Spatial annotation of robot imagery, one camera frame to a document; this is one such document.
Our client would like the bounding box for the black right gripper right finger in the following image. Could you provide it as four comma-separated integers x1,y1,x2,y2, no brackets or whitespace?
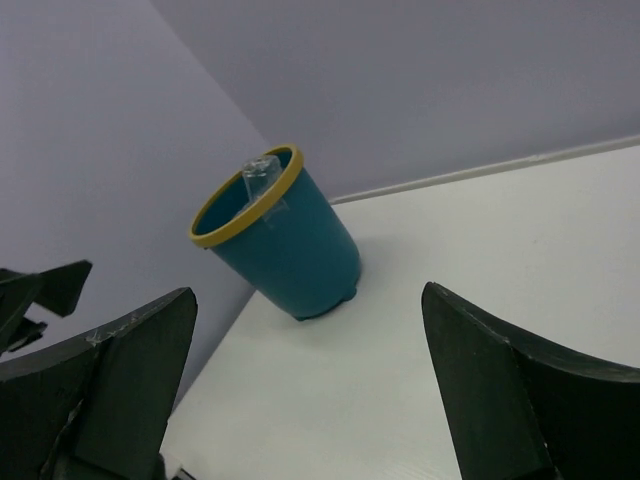
421,282,639,479

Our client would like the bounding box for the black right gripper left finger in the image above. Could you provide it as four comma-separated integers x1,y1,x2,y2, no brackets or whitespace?
1,287,197,479

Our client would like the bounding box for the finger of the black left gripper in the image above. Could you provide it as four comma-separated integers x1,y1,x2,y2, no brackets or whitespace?
35,260,93,316
1,269,47,353

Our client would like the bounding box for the clear bottle white cap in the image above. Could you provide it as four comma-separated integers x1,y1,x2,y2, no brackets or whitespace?
241,154,282,204

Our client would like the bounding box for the teal bin yellow rim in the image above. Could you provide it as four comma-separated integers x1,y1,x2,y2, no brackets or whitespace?
189,144,362,321

